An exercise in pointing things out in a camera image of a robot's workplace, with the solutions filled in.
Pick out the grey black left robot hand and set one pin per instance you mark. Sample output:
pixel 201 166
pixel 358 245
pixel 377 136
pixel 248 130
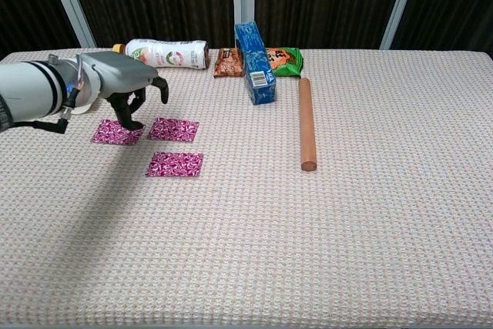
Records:
pixel 115 71

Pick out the white paper cup green print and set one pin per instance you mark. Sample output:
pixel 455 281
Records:
pixel 91 92

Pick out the white drink bottle yellow cap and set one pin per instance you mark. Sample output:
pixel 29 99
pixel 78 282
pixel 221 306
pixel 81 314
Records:
pixel 169 53

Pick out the brown snack packet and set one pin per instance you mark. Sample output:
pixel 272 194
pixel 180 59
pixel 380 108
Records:
pixel 228 63

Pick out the blue cardboard box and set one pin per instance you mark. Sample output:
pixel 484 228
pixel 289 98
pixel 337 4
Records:
pixel 256 63

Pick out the green snack packet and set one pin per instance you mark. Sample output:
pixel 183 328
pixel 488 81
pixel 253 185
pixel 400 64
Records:
pixel 287 61

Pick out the wooden rolling pin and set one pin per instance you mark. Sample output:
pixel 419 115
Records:
pixel 307 125

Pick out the pink woven tablecloth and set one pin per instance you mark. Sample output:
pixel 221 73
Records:
pixel 246 229

